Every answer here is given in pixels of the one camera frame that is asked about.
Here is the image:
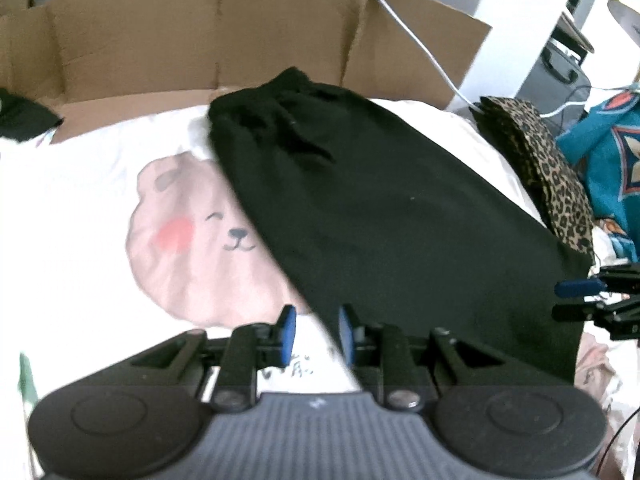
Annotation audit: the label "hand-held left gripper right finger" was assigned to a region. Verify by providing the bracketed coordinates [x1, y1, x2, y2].
[338, 305, 566, 411]

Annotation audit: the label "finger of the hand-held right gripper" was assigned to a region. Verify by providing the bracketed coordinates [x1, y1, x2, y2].
[552, 296, 640, 341]
[555, 264, 640, 299]

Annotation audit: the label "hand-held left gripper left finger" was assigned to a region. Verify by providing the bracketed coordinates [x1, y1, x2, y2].
[65, 305, 297, 412]

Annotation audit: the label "black bear-print shorts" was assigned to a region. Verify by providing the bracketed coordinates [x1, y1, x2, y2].
[207, 67, 593, 387]

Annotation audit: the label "leopard print cloth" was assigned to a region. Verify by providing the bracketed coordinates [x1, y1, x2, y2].
[472, 96, 596, 262]

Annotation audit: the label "blue patterned blanket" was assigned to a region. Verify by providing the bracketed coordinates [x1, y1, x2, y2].
[555, 90, 640, 263]

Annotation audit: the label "grey bag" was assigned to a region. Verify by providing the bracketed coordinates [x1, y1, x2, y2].
[520, 40, 593, 111]

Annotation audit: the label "cream bear-print bed sheet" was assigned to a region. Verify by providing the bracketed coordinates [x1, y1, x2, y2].
[0, 99, 640, 480]

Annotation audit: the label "flat cardboard sheet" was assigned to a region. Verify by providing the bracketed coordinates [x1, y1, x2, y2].
[0, 0, 493, 143]

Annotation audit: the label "black cloth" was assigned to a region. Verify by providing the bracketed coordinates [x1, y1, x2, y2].
[0, 87, 63, 142]

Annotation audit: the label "black cable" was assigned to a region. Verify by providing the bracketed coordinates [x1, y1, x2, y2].
[595, 400, 640, 480]

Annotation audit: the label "white cable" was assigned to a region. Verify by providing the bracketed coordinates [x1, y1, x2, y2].
[345, 0, 640, 120]

